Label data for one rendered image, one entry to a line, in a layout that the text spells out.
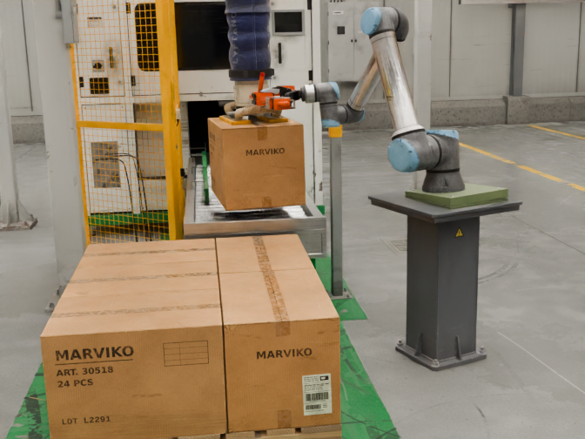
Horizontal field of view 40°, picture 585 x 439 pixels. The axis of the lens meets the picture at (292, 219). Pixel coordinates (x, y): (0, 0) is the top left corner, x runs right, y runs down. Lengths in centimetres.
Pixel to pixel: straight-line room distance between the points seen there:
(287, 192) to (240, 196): 23
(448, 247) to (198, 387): 137
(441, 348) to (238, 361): 125
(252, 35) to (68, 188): 139
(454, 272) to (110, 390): 164
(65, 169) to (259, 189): 124
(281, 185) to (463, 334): 112
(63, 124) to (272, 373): 228
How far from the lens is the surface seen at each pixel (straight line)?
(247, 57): 403
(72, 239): 467
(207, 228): 388
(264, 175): 386
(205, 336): 271
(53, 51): 455
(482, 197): 353
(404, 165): 343
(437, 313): 363
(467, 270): 368
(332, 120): 388
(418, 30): 684
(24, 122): 1274
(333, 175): 446
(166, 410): 281
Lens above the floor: 148
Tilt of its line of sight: 13 degrees down
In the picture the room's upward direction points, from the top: 1 degrees counter-clockwise
